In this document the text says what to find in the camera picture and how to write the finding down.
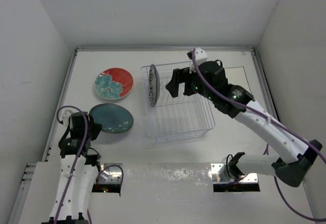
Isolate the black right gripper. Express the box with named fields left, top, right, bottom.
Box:
left=166, top=67, right=215, bottom=101

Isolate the blue floral white plate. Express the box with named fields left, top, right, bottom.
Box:
left=148, top=64, right=160, bottom=107

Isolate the dark teal glazed plate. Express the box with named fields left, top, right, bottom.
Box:
left=89, top=103, right=134, bottom=134

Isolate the square beige plate black rim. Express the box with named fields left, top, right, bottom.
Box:
left=225, top=66, right=252, bottom=93

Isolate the large red teal flower plate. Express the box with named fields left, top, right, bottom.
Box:
left=94, top=68, right=133, bottom=100

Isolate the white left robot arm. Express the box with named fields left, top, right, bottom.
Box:
left=48, top=109, right=102, bottom=223

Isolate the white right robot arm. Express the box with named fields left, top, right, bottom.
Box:
left=166, top=61, right=322, bottom=187

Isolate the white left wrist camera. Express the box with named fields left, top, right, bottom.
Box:
left=61, top=109, right=73, bottom=127

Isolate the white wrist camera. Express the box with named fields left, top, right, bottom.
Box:
left=187, top=47, right=208, bottom=66
left=61, top=109, right=73, bottom=127

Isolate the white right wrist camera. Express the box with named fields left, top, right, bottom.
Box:
left=187, top=47, right=208, bottom=66

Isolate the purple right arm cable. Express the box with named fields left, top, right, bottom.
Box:
left=191, top=47, right=326, bottom=221

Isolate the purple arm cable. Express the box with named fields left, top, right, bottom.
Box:
left=191, top=47, right=326, bottom=221
left=52, top=104, right=125, bottom=224

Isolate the white wire dish rack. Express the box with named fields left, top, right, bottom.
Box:
left=141, top=62, right=215, bottom=143

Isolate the aluminium table edge rail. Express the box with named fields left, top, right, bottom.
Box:
left=7, top=46, right=281, bottom=224

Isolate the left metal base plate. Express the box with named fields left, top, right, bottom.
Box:
left=96, top=163, right=124, bottom=185

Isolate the metal base plate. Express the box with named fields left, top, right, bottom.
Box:
left=96, top=163, right=124, bottom=185
left=210, top=163, right=258, bottom=184

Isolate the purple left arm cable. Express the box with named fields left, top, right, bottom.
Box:
left=52, top=104, right=125, bottom=224

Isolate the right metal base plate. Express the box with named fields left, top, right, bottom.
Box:
left=210, top=163, right=258, bottom=184

